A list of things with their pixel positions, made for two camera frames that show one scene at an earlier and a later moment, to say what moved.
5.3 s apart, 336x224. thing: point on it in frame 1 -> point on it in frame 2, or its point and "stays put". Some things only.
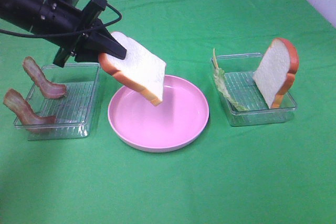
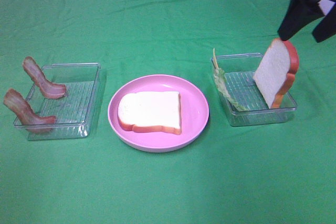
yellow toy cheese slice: (215, 59) stays put
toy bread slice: (138, 69) -> (155, 112)
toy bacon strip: (49, 89) stays put
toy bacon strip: (28, 118) stays put
